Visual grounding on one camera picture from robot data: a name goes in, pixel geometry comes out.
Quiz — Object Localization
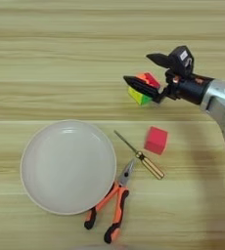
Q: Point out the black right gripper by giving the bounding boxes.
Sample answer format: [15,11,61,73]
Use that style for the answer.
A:
[122,52,215,106]

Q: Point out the red foam cube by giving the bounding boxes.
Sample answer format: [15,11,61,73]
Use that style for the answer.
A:
[143,126,169,156]

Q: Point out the screwdriver with amber handle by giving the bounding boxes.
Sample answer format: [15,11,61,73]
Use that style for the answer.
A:
[113,130,166,181]

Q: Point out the round white plate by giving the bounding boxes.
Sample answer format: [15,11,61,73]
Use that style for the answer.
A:
[20,119,117,216]

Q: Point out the orange and black pliers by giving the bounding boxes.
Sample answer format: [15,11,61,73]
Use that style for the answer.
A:
[83,156,138,245]

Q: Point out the small black box white label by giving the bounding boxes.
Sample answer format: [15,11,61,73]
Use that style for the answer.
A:
[167,45,195,78]

